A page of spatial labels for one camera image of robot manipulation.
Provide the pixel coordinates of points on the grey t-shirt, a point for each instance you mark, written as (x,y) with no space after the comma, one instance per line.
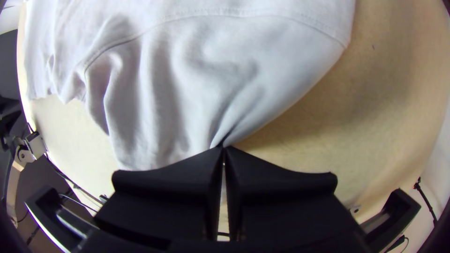
(190,77)

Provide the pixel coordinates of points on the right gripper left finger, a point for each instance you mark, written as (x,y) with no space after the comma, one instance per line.
(168,200)

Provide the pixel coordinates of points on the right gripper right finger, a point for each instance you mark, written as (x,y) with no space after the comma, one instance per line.
(281,203)

